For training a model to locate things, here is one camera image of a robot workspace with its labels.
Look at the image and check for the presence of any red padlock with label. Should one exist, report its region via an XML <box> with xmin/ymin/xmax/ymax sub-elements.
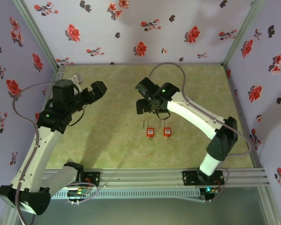
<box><xmin>142</xmin><ymin>119</ymin><xmax>155</xmax><ymax>138</ymax></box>
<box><xmin>159</xmin><ymin>119</ymin><xmax>172</xmax><ymax>137</ymax></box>

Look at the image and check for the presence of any grey metal panel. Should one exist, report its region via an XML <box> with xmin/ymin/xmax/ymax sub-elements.
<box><xmin>32</xmin><ymin>198</ymin><xmax>269</xmax><ymax>225</ymax></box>

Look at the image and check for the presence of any thin black wire loop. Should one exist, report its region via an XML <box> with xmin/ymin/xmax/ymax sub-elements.
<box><xmin>67</xmin><ymin>107</ymin><xmax>85</xmax><ymax>127</ymax></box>
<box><xmin>154</xmin><ymin>110</ymin><xmax>171</xmax><ymax>120</ymax></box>

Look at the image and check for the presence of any grey right arm cable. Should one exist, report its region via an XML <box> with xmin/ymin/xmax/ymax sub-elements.
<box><xmin>149</xmin><ymin>62</ymin><xmax>252</xmax><ymax>202</ymax></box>

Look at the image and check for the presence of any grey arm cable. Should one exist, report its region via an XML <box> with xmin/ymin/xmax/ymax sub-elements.
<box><xmin>149</xmin><ymin>62</ymin><xmax>252</xmax><ymax>202</ymax></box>
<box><xmin>12</xmin><ymin>79</ymin><xmax>99</xmax><ymax>225</ymax></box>

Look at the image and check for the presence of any aluminium side rail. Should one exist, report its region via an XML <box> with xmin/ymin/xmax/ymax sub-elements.
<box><xmin>224</xmin><ymin>65</ymin><xmax>265</xmax><ymax>169</ymax></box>
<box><xmin>28</xmin><ymin>65</ymin><xmax>66</xmax><ymax>171</ymax></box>

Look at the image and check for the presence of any grey left arm cable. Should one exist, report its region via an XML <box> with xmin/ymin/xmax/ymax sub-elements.
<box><xmin>12</xmin><ymin>79</ymin><xmax>99</xmax><ymax>225</ymax></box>

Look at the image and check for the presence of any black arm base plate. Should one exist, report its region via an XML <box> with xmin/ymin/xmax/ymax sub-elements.
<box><xmin>182</xmin><ymin>170</ymin><xmax>225</xmax><ymax>186</ymax></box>
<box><xmin>81</xmin><ymin>172</ymin><xmax>101</xmax><ymax>188</ymax></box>

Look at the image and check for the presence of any aluminium corner post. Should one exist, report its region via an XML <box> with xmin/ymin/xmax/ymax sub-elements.
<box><xmin>221</xmin><ymin>0</ymin><xmax>265</xmax><ymax>68</ymax></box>
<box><xmin>13</xmin><ymin>0</ymin><xmax>65</xmax><ymax>71</ymax></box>

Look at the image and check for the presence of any aluminium front rail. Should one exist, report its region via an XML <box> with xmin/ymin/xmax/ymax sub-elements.
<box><xmin>35</xmin><ymin>168</ymin><xmax>270</xmax><ymax>188</ymax></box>

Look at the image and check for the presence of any slotted grey cable duct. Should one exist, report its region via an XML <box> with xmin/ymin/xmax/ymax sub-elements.
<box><xmin>53</xmin><ymin>188</ymin><xmax>201</xmax><ymax>200</ymax></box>

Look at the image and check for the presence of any aluminium front post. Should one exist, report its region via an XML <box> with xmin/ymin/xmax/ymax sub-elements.
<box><xmin>0</xmin><ymin>208</ymin><xmax>17</xmax><ymax>225</ymax></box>
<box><xmin>257</xmin><ymin>186</ymin><xmax>281</xmax><ymax>225</ymax></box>

